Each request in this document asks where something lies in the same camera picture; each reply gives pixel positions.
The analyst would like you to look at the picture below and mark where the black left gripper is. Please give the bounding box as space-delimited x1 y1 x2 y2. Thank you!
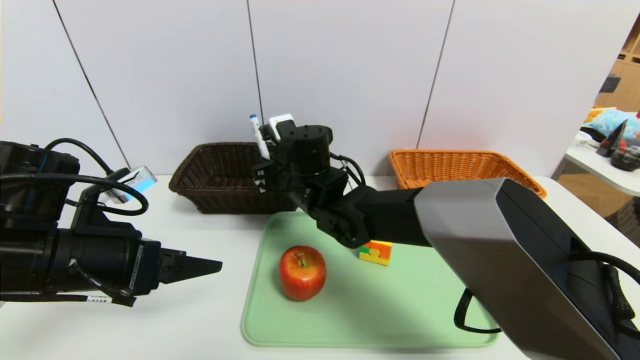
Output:
53 228 223 298

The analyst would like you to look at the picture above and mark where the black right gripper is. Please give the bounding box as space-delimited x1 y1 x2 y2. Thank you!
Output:
252 159 283 195

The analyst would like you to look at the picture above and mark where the white marker with blue cap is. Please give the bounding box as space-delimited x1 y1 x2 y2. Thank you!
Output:
249 114 271 161

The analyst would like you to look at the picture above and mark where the red apple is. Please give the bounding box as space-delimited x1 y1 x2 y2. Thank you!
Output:
279 245 327 301

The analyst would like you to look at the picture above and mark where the colourful puzzle cube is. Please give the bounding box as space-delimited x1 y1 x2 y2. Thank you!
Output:
358 240 394 266

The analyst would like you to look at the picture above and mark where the dark brown wicker basket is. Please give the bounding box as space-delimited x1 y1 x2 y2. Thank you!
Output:
168 142 301 215

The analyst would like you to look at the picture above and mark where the orange wicker basket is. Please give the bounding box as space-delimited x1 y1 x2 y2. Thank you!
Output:
389 149 547 200

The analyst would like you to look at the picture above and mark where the light green plastic tray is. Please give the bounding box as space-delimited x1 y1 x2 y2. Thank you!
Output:
241 211 500 348

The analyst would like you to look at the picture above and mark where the white side table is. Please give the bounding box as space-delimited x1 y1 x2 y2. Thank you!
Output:
565 131 640 197

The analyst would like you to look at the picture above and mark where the black cone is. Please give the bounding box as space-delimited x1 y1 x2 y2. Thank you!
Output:
595 120 627 158

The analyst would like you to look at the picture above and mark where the dark grey box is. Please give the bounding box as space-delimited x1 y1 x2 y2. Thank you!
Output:
598 74 622 94

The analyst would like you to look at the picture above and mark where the light blue plush toy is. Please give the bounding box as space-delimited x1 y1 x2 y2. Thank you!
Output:
595 109 640 139

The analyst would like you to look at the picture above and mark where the black round container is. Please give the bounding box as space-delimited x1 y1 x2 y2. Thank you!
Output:
610 144 640 172

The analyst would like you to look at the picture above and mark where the dark mesh chair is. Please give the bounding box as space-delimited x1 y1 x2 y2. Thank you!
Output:
605 197 640 248

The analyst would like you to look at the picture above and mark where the wooden cabinet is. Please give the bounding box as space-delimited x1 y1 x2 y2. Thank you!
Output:
595 10 640 112

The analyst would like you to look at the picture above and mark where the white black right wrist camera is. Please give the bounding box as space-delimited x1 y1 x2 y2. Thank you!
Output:
268 114 297 142

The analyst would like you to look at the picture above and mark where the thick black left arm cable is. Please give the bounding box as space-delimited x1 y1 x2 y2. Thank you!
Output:
0 138 150 217

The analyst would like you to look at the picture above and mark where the thin labelled left arm cable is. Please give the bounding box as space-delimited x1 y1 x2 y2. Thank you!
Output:
0 292 137 307

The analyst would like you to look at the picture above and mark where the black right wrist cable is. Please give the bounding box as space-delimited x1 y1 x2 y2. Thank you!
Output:
330 152 367 190

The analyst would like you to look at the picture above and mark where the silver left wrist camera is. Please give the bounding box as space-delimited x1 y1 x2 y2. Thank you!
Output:
107 166 158 203

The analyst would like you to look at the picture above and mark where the black left camera bracket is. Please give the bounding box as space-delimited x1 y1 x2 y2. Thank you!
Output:
70 170 146 240

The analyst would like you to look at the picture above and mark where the smooth black right arm cable loop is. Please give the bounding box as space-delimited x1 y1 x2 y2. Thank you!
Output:
453 287 502 335

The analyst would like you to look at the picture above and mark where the braided black right arm cable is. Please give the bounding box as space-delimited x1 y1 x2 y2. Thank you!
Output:
570 250 640 346

